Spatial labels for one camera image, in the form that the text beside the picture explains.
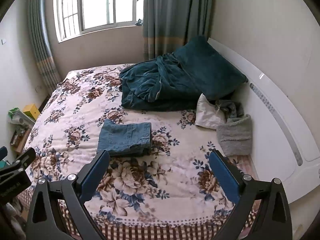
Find blue denim jeans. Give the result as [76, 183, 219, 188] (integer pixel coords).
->
[97, 119, 152, 158]

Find wooden bedside shelf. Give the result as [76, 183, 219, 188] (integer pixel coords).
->
[10, 115, 35, 154]

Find green white package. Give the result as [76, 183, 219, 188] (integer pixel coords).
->
[8, 108, 25, 125]

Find yellow box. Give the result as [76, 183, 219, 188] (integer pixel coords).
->
[22, 104, 40, 121]

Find white bed headboard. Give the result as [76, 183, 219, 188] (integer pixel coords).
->
[208, 38, 319, 203]

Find grey fleece cloth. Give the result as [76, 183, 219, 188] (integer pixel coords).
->
[216, 114, 253, 157]

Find floral fleece bed blanket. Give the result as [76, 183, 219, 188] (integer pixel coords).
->
[26, 64, 234, 239]

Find dark grey garment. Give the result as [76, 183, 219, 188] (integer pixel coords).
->
[215, 100, 244, 120]

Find cream satin pillow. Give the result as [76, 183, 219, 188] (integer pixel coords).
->
[195, 94, 226, 130]

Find left teal curtain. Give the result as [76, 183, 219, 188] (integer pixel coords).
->
[27, 0, 61, 94]

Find teal curtain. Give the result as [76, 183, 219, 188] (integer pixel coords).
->
[143, 0, 214, 60]
[27, 0, 61, 94]

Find dark teal pillow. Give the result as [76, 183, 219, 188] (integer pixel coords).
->
[174, 36, 248, 101]

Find dark teal velvet blanket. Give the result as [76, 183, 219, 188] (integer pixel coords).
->
[119, 53, 201, 112]

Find white framed window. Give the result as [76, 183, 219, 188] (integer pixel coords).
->
[53, 0, 144, 42]

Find right teal curtain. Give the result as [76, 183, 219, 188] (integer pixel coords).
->
[143, 0, 214, 60]

